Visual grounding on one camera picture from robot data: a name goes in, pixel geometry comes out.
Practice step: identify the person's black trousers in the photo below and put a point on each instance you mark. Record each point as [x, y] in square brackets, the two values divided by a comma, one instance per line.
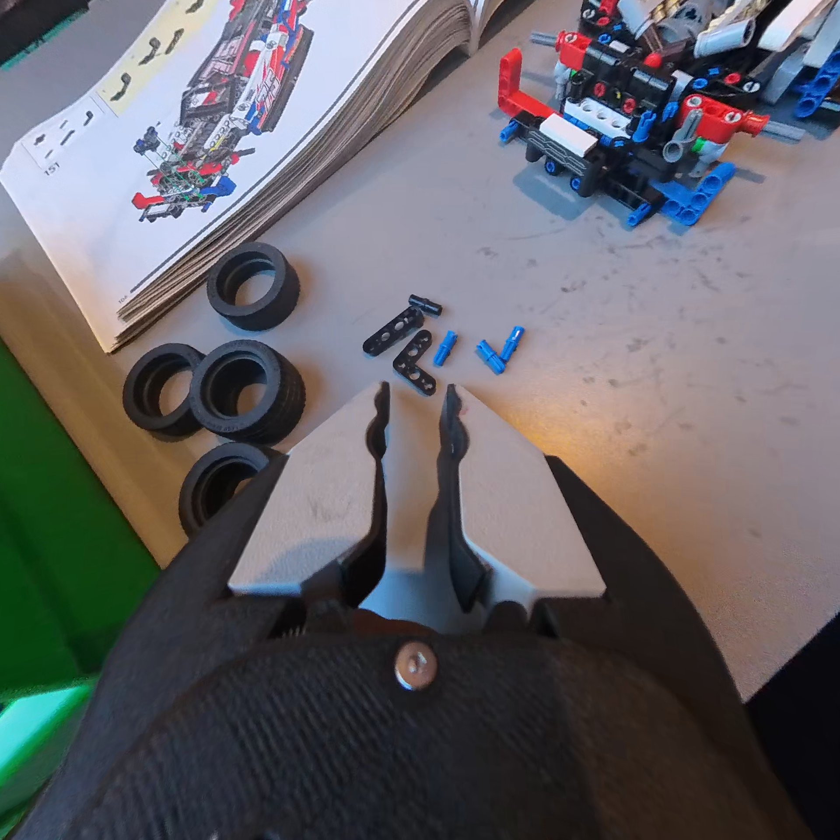
[800, 735]

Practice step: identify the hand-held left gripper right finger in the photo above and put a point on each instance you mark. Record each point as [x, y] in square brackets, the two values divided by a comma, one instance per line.
[525, 518]

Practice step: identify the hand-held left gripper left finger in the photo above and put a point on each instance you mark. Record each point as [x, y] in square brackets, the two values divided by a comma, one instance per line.
[308, 512]

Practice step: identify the brick model race car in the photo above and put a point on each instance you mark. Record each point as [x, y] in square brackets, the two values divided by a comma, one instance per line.
[623, 85]

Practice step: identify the open instruction booklet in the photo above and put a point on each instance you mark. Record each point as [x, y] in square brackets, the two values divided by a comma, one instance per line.
[98, 197]

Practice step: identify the grey desk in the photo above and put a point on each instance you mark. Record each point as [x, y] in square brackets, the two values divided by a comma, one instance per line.
[656, 426]

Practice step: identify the black brick connector pin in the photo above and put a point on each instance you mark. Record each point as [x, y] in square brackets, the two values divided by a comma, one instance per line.
[425, 305]

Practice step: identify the blue brick connector pin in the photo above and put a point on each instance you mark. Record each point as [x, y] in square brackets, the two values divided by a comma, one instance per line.
[445, 348]
[489, 356]
[512, 343]

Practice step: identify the black rubber tyre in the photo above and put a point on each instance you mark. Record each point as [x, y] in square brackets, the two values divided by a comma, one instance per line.
[282, 302]
[141, 413]
[197, 499]
[282, 407]

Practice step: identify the green plastic bin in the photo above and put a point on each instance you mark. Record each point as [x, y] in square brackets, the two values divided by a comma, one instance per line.
[52, 525]

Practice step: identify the black angled brick beam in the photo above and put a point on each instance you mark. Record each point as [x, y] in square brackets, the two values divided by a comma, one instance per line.
[408, 371]
[387, 338]

